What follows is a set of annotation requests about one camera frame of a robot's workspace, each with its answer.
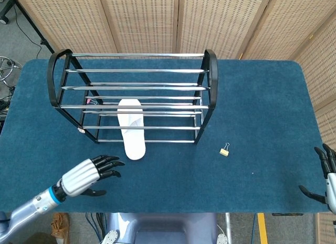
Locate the metal table leg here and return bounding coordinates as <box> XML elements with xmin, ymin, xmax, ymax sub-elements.
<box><xmin>225</xmin><ymin>212</ymin><xmax>233</xmax><ymax>244</ymax></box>

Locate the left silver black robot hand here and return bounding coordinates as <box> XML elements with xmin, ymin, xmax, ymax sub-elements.
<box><xmin>61</xmin><ymin>154</ymin><xmax>126</xmax><ymax>197</ymax></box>

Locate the blue floor cable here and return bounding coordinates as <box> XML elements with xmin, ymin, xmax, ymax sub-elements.
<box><xmin>251</xmin><ymin>214</ymin><xmax>257</xmax><ymax>244</ymax></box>

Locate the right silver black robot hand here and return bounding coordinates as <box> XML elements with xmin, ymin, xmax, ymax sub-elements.
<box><xmin>299</xmin><ymin>143</ymin><xmax>336</xmax><ymax>213</ymax></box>

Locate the woven folding screen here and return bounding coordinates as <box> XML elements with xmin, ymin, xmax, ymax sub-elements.
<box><xmin>12</xmin><ymin>0</ymin><xmax>336</xmax><ymax>244</ymax></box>

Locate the blue carpet table cover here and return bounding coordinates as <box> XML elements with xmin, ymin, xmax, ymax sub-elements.
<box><xmin>0</xmin><ymin>59</ymin><xmax>330</xmax><ymax>215</ymax></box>

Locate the chrome chair base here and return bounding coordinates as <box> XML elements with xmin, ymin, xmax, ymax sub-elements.
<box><xmin>0</xmin><ymin>56</ymin><xmax>24</xmax><ymax>98</ymax></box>

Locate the black equipment stand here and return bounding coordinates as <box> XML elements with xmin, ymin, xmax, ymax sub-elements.
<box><xmin>0</xmin><ymin>0</ymin><xmax>55</xmax><ymax>54</ymax></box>

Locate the lavender robot torso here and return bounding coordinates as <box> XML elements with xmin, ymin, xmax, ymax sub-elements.
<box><xmin>101</xmin><ymin>212</ymin><xmax>229</xmax><ymax>244</ymax></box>

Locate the white slipper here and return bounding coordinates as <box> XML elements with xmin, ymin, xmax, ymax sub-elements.
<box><xmin>117</xmin><ymin>99</ymin><xmax>146</xmax><ymax>161</ymax></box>

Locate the black chrome shoe rack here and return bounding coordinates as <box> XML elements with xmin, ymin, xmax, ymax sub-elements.
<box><xmin>47</xmin><ymin>48</ymin><xmax>218</xmax><ymax>145</ymax></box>

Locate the yellow floor tape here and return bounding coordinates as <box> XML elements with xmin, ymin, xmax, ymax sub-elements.
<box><xmin>257</xmin><ymin>213</ymin><xmax>269</xmax><ymax>244</ymax></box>

